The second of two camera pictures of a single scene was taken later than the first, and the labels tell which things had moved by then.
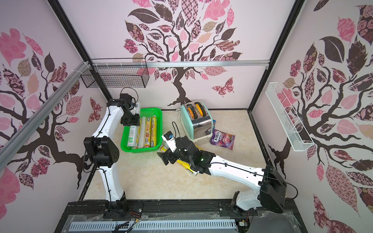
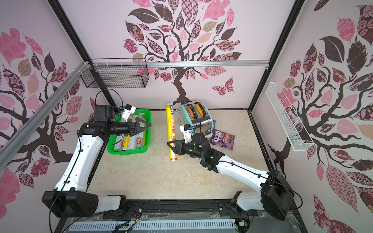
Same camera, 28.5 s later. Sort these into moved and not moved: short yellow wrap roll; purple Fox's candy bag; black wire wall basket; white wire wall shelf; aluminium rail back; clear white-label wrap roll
Moved: short yellow wrap roll; clear white-label wrap roll
Not moved: white wire wall shelf; black wire wall basket; aluminium rail back; purple Fox's candy bag
